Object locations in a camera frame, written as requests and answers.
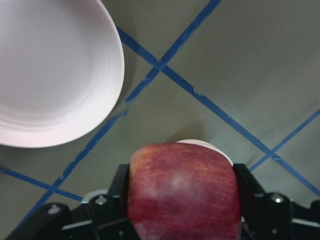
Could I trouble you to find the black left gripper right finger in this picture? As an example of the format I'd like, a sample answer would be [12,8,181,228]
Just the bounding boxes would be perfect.
[233,164,320,240]

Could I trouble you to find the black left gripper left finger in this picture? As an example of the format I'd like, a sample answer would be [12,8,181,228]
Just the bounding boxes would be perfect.
[7,164,140,240]

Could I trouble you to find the red apple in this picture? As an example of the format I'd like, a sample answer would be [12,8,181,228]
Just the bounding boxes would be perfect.
[127,141,241,240]

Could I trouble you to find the pink bowl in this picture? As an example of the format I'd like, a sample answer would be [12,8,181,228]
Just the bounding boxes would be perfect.
[177,139,234,167]

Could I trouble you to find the pink plate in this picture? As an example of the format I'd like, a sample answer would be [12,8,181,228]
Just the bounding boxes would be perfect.
[0,0,125,148]

